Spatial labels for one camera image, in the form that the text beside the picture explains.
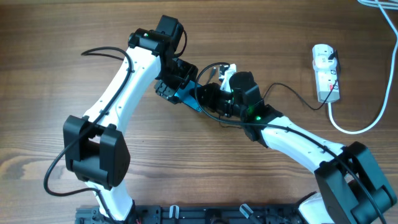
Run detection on white usb charger adapter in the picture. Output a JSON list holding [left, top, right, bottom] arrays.
[[313, 55, 337, 72]]

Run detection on white power strip cord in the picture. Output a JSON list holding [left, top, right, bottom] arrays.
[[327, 0, 398, 135]]

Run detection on white power strip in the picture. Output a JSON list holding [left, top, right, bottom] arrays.
[[312, 44, 340, 103]]

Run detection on blue screen smartphone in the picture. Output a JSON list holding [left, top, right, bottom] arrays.
[[174, 80, 201, 113]]

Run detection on white wall cable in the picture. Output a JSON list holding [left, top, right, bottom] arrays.
[[356, 0, 398, 11]]

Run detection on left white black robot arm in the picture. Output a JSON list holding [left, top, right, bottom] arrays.
[[63, 16, 199, 223]]

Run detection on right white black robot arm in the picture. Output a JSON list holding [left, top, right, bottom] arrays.
[[190, 72, 397, 224]]

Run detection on black mounting rail base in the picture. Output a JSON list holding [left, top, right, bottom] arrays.
[[75, 203, 304, 224]]

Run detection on black charger cable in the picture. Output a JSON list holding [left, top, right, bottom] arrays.
[[208, 49, 342, 129]]

